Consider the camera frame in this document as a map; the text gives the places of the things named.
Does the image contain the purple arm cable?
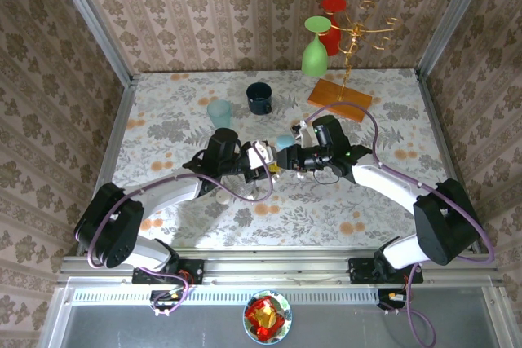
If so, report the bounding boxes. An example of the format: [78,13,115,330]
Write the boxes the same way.
[74,140,274,316]
[307,101,497,348]

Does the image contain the floral tablecloth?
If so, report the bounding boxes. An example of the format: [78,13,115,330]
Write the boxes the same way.
[87,68,480,251]

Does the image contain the patterned ceramic bowl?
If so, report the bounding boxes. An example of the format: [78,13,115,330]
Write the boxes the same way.
[243,289,293,344]

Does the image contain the dark navy mug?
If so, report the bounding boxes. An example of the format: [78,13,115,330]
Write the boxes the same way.
[246,81,274,116]

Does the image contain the white slotted cable duct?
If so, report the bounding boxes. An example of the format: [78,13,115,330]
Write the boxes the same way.
[71,287,378,305]

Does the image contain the gold glass rack wooden base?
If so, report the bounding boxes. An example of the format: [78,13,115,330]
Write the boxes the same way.
[307,0,403,124]

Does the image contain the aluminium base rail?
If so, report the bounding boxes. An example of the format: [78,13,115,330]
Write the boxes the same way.
[56,246,501,286]

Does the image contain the red wine glass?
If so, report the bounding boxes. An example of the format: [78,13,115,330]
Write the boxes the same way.
[320,0,350,57]

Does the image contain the aluminium frame post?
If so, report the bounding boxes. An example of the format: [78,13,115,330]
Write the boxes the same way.
[415,0,497,78]
[46,0,138,87]

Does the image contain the red gold foil candies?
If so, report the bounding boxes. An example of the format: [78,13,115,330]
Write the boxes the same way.
[246,297,285,341]

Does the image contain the teal frosted tumbler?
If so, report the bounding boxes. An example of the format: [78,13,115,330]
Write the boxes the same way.
[206,99,232,131]

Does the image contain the green wine glass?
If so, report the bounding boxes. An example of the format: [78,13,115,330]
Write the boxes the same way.
[300,15,332,77]

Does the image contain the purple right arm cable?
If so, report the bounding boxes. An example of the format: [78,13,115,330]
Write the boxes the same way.
[307,101,497,348]

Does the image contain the thin black wire loop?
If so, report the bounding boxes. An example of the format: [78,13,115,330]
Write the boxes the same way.
[312,167,342,187]

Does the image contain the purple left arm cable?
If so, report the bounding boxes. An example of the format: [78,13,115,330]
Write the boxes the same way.
[74,140,274,316]

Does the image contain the black power connector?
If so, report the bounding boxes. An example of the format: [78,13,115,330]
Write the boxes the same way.
[149,289,192,317]
[377,289,409,313]

